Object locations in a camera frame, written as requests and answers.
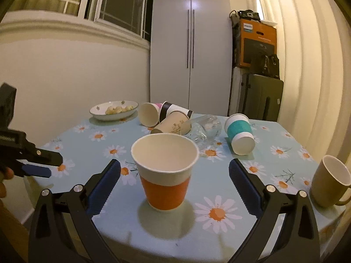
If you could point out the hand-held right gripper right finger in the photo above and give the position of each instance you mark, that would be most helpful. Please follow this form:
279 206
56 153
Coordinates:
244 189

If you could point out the white wardrobe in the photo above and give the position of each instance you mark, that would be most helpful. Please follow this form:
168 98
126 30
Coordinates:
170 46

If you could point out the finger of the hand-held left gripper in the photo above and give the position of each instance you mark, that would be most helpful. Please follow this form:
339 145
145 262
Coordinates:
38 171
49 157

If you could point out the olive ceramic mug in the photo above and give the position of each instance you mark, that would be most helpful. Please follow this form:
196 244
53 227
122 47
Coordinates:
325 186

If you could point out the beige paper cup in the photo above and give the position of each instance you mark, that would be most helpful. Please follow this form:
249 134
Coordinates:
171 123

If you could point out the orange cardboard box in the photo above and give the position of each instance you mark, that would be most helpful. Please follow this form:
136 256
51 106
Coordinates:
257 37

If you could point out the clear drinking glass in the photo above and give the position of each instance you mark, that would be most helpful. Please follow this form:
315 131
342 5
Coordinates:
207 128

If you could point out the white bowl with food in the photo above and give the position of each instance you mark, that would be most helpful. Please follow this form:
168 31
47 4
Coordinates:
98 112

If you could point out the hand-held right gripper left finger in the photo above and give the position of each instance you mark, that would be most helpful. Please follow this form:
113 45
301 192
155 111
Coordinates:
105 189

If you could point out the teal paper cup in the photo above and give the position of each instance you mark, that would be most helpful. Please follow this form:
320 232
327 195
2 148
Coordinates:
238 127

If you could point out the white framed window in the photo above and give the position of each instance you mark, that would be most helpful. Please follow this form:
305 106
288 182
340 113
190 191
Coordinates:
118 2

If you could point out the blue daisy tablecloth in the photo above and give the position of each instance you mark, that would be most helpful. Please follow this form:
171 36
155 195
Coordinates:
270 138

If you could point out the pale dumplings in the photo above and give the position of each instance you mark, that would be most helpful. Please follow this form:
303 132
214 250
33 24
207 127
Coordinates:
118 110

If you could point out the cream curtain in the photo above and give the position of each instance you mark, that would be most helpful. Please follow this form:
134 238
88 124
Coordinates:
307 60

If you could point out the black bag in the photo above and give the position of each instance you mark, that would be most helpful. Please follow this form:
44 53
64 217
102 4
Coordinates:
266 64

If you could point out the pink paper cup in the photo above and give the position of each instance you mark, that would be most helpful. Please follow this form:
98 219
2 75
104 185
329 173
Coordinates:
148 113

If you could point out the silver suitcase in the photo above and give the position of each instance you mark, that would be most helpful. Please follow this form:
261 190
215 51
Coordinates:
235 93

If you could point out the black and white paper cup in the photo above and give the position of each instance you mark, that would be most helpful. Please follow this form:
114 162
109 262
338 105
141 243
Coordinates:
175 108

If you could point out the person's left hand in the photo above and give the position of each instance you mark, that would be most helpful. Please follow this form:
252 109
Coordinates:
6 173

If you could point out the orange paper cup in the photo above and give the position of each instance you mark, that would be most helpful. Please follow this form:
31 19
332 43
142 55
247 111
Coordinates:
167 191

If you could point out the dark green suitcase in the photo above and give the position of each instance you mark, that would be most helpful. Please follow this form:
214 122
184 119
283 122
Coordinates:
260 96

